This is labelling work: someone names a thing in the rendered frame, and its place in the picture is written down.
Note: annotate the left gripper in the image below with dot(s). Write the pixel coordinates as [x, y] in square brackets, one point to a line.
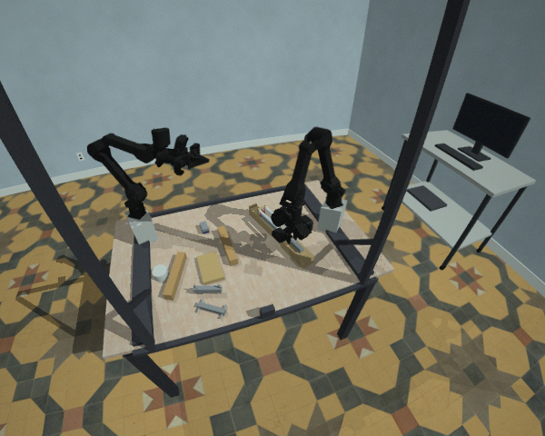
[187, 159]

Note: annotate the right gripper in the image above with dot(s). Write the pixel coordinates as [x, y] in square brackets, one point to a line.
[282, 235]

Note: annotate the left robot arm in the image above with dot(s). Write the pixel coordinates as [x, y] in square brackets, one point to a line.
[135, 193]

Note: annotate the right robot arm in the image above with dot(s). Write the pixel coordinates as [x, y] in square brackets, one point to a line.
[295, 189]

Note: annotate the grey cylinder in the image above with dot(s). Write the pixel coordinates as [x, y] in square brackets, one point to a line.
[160, 273]

